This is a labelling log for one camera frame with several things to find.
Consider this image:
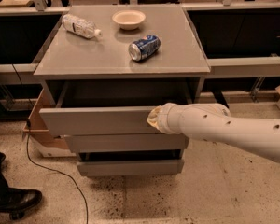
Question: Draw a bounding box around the grey top drawer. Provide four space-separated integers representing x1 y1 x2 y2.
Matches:
39 81 197 138

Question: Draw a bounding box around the grey drawer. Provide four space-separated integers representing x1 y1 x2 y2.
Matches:
64 133 189 153
77 160 184 176
39 81 197 138

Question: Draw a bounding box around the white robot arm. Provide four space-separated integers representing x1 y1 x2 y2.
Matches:
147 103 280 163

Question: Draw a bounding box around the grey middle drawer front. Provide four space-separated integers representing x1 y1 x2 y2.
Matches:
64 133 189 153

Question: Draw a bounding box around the grey bottom drawer front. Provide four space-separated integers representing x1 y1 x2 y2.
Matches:
77 160 184 176

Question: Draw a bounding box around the grey drawer cabinet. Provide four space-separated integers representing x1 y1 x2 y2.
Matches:
33 4 212 177

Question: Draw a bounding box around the blue soda can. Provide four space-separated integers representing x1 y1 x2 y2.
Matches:
128 35 161 62

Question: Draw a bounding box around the white paper bowl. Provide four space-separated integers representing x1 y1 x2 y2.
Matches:
112 10 146 31

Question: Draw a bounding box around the brown cardboard box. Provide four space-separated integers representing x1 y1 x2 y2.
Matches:
23 91 75 158

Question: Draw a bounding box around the clear plastic water bottle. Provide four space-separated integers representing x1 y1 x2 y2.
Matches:
62 14 102 39

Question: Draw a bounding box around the black shoe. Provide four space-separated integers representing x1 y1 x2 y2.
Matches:
0 188 42 220

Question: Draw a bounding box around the black cable on floor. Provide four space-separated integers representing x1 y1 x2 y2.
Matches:
10 63 90 224

